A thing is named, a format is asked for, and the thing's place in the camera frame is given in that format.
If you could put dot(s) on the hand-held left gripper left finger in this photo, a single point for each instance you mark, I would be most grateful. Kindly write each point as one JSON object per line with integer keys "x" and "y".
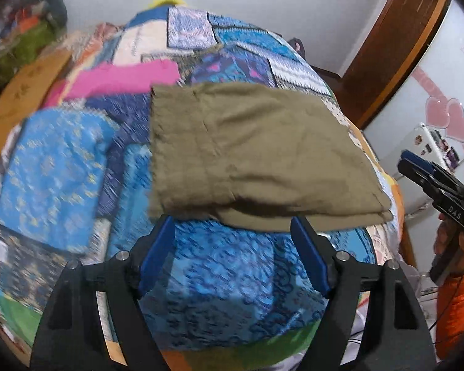
{"x": 157, "y": 257}

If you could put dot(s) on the blue cloth with yellow print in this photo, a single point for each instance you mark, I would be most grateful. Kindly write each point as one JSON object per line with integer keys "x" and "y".
{"x": 50, "y": 177}

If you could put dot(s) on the patchwork blanket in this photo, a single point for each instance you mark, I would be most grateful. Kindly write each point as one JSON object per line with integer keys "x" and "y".
{"x": 224, "y": 286}

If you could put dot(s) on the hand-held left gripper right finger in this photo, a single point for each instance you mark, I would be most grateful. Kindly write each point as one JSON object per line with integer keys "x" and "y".
{"x": 308, "y": 257}

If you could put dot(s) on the person's right hand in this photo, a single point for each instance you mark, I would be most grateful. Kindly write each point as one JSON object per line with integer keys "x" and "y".
{"x": 450, "y": 239}

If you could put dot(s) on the person's right forearm orange sleeve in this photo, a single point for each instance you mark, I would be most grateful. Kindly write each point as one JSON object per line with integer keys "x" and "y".
{"x": 459, "y": 309}

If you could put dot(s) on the yellow pillow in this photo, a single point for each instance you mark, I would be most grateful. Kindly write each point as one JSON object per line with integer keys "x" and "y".
{"x": 166, "y": 0}

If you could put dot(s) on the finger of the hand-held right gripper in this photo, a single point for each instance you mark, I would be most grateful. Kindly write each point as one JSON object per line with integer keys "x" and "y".
{"x": 420, "y": 161}
{"x": 421, "y": 179}

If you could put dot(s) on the pile of clothes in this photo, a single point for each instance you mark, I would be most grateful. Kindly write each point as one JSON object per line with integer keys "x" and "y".
{"x": 27, "y": 34}

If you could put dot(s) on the pink cloth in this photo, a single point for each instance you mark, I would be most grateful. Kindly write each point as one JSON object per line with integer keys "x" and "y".
{"x": 120, "y": 79}

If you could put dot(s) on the olive green pants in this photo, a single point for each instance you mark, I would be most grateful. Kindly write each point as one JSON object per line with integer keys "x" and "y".
{"x": 255, "y": 154}

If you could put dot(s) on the white refrigerator with heart stickers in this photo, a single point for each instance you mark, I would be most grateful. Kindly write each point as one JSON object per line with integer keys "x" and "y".
{"x": 425, "y": 104}

